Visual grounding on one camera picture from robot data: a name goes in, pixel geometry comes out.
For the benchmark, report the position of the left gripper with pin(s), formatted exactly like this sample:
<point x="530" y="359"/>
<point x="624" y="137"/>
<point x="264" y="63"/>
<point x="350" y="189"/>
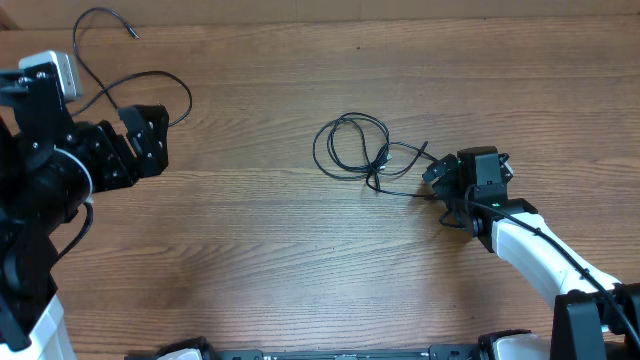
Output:
<point x="153" y="147"/>

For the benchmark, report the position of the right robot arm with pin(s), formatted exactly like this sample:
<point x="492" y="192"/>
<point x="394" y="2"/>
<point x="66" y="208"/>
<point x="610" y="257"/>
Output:
<point x="595" y="315"/>

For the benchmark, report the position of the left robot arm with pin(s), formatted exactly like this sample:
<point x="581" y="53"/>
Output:
<point x="49" y="169"/>

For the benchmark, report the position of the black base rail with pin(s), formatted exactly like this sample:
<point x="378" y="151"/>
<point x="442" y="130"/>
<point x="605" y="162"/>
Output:
<point x="345" y="355"/>

